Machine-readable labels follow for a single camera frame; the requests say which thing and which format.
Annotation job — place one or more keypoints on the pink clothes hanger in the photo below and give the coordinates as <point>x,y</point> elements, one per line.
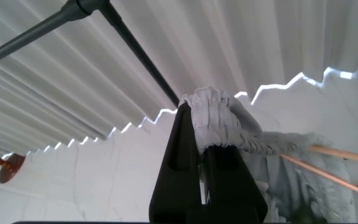
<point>346,154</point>

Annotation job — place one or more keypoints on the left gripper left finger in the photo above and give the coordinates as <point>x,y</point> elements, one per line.
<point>179,186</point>

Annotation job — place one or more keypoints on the pale grey shorts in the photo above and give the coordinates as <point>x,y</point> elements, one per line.
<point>213,118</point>

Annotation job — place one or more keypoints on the brown round stand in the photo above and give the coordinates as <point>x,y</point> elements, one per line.
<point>11,168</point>

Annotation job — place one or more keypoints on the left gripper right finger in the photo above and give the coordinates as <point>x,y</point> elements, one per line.
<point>232,186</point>

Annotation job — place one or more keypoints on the white curtain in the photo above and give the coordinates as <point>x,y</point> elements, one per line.
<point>228,37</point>

